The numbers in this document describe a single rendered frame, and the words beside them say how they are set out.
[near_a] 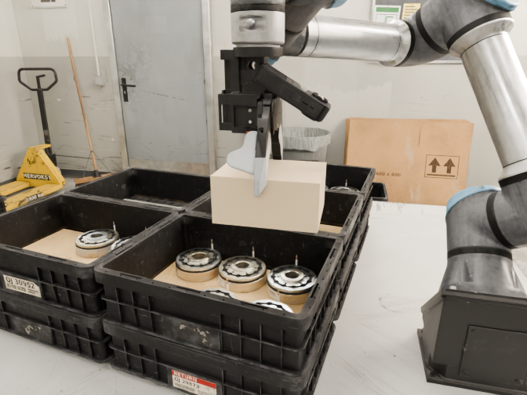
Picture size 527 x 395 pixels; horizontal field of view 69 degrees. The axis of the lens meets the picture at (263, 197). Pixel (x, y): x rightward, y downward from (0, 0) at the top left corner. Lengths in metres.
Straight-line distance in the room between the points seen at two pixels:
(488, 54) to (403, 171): 2.82
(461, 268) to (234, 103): 0.53
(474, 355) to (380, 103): 3.08
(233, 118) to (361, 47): 0.35
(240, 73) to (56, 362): 0.68
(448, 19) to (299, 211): 0.52
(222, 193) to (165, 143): 3.66
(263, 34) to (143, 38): 3.68
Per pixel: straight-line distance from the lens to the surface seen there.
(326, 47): 0.77
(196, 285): 0.85
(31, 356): 0.99
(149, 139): 4.30
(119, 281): 0.73
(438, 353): 0.84
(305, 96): 0.55
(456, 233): 0.87
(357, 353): 0.89
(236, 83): 0.58
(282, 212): 0.56
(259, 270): 0.83
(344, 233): 0.85
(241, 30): 0.56
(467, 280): 0.83
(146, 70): 4.21
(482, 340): 0.83
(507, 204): 0.83
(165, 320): 0.71
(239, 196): 0.57
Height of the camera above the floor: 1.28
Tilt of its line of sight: 20 degrees down
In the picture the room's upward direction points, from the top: straight up
